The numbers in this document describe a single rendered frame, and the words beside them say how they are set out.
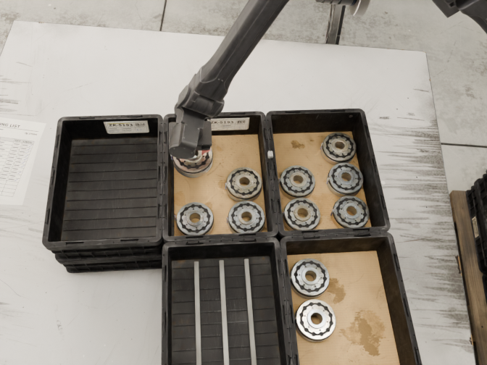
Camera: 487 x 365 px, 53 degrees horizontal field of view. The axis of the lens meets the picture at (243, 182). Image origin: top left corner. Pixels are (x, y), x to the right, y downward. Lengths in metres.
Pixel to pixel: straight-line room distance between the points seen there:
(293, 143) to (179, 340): 0.68
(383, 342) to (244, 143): 0.69
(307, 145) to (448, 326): 0.67
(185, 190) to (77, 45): 0.81
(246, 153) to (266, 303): 0.46
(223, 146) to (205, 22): 1.62
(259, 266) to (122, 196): 0.44
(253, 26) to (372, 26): 2.30
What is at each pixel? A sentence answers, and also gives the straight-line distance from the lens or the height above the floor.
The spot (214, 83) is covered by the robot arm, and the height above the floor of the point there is 1.35.
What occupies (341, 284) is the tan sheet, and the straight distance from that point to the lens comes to 1.37.
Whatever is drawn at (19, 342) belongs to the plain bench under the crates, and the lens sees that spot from 1.53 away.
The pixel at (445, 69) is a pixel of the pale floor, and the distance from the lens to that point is 3.09.
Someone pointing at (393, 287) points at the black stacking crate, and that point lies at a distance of 1.34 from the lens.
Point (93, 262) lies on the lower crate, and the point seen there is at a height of 0.80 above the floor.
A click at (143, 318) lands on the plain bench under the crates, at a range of 1.46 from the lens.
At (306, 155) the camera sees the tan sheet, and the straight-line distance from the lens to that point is 1.52.
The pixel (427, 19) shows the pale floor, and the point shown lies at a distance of 3.33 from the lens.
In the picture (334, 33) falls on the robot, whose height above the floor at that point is 0.64.
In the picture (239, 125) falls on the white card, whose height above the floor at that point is 0.88.
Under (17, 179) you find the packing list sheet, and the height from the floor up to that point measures 0.70.
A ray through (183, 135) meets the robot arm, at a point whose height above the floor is 1.25.
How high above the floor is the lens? 2.11
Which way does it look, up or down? 62 degrees down
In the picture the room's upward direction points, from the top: 6 degrees clockwise
